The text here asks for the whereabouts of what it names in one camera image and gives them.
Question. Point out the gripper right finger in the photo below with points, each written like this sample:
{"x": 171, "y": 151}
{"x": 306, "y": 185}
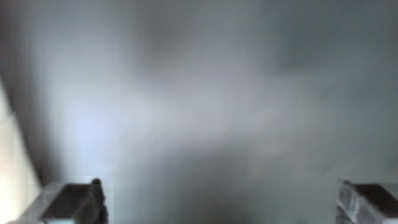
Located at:
{"x": 367, "y": 203}

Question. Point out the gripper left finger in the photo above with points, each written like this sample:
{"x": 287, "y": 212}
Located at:
{"x": 70, "y": 204}

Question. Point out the white drawer cabinet box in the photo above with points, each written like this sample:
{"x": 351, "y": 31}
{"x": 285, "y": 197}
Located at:
{"x": 214, "y": 101}

